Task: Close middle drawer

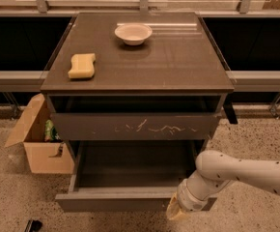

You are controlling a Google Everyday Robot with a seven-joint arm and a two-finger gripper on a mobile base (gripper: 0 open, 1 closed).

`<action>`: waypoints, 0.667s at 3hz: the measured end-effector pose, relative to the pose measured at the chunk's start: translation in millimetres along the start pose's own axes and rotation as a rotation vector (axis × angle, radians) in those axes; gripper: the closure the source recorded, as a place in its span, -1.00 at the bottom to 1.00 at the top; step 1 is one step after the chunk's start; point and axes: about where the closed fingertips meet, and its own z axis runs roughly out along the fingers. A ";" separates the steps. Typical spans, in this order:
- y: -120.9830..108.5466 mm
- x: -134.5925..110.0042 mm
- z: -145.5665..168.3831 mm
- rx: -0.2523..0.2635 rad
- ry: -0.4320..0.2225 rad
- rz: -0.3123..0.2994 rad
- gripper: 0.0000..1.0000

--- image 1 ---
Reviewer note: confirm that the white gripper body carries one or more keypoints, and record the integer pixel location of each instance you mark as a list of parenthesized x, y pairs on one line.
[(194, 201)]

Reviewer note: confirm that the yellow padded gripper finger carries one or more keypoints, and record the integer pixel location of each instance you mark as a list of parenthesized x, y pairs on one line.
[(175, 209)]

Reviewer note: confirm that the grey drawer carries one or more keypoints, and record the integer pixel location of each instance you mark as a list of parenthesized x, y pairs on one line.
[(127, 176), (135, 126)]

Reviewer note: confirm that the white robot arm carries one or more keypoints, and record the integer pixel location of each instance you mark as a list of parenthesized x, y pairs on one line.
[(215, 171)]

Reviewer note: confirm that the dark grey drawer cabinet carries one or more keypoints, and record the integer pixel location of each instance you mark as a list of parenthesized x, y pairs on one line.
[(176, 70)]

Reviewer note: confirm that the open cardboard box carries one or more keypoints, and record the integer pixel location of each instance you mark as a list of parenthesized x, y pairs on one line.
[(44, 156)]

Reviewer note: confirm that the black object on floor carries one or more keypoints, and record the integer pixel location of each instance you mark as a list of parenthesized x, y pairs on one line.
[(33, 226)]

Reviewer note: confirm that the green snack bag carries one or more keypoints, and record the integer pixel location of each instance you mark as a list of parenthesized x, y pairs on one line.
[(50, 133)]

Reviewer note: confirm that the yellow sponge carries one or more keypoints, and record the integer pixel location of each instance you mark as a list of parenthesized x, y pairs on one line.
[(82, 66)]

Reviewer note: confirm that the white ceramic bowl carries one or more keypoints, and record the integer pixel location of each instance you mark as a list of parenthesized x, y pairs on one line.
[(133, 33)]

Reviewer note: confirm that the metal window railing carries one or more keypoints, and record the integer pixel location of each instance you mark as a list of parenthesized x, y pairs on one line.
[(243, 81)]

